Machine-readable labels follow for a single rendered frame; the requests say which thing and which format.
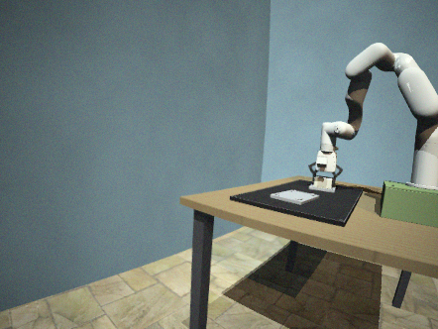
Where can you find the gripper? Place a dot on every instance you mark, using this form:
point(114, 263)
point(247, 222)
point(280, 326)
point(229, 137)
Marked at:
point(331, 164)

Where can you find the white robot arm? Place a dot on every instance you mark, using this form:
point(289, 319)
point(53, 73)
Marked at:
point(419, 95)

